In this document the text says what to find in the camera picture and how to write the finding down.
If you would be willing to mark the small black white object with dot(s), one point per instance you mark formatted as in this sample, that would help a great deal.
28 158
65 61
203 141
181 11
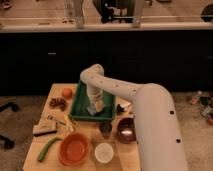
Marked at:
123 107

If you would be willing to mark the orange fruit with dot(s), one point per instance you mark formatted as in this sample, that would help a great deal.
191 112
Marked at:
67 93

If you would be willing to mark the yellow sponge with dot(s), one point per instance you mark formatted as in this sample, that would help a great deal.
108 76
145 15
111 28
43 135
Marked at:
99 106

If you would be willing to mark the green cucumber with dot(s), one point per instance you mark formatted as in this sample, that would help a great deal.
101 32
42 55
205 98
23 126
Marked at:
46 147

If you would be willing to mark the green tray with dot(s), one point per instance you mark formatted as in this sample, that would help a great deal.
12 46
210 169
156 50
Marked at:
81 102

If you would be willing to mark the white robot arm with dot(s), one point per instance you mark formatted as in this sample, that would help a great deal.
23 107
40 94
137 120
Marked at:
160 145

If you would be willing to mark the orange bowl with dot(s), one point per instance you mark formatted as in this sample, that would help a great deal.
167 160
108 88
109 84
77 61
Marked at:
74 149

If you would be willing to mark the white round container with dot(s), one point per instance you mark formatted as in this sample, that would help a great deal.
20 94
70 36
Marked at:
104 153

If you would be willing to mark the black cabinet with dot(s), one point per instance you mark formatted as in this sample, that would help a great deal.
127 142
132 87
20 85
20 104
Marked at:
178 60

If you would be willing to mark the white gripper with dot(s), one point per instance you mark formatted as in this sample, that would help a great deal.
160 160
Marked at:
94 94

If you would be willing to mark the dark small cup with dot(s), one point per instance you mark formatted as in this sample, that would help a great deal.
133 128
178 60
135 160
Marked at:
105 129

